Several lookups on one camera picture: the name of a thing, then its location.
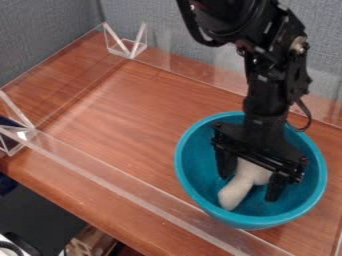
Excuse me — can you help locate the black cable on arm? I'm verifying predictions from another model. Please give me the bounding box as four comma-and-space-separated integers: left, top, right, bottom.
286, 98, 312, 133

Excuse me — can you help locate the clear acrylic barrier front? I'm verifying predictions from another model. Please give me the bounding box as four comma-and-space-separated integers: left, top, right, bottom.
3, 130, 294, 256

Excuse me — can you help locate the clear acrylic barrier back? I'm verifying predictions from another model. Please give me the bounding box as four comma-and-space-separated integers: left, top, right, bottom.
136, 26, 342, 129

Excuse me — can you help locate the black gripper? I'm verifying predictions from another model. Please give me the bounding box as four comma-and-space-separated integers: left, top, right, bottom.
211, 114, 308, 202

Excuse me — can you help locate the plush mushroom with brown cap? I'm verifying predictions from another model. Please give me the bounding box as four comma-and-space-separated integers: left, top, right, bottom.
218, 158, 272, 211

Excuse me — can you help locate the clear acrylic barrier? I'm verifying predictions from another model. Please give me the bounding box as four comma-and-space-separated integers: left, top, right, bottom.
0, 23, 108, 98
3, 130, 294, 256
136, 26, 342, 129

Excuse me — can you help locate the light wooden object below table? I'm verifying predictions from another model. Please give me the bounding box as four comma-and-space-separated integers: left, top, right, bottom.
63, 226, 117, 256

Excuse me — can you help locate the clear acrylic corner bracket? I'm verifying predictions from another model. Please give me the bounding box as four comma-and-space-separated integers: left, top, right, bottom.
103, 22, 147, 59

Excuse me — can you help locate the clear acrylic barrier left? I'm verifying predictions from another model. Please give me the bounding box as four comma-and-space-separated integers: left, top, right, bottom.
0, 23, 108, 98

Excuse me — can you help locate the clear acrylic bracket left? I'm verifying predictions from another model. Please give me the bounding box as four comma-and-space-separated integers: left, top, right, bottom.
0, 89, 36, 156

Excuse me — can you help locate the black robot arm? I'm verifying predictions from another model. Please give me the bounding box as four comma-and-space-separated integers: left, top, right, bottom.
176, 0, 311, 202

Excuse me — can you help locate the blue plastic bowl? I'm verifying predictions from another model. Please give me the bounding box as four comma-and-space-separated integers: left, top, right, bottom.
174, 111, 328, 230

